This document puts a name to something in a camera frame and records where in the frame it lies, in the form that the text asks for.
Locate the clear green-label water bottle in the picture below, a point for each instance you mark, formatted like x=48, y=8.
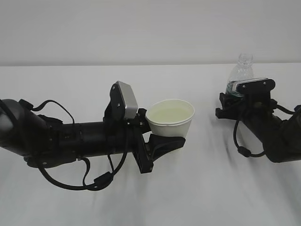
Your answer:
x=242, y=71

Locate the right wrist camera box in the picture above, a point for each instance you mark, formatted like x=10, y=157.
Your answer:
x=253, y=86

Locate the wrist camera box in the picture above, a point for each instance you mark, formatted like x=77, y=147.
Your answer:
x=253, y=86
x=123, y=102

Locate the white paper cup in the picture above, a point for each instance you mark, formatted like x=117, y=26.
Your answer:
x=170, y=118

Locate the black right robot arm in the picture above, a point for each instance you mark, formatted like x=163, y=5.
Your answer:
x=278, y=129

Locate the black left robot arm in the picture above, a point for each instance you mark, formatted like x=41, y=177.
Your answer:
x=55, y=143

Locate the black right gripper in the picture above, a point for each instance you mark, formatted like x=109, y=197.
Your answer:
x=233, y=107

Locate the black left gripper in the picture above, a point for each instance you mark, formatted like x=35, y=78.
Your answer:
x=158, y=145

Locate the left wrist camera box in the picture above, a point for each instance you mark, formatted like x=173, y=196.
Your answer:
x=123, y=102

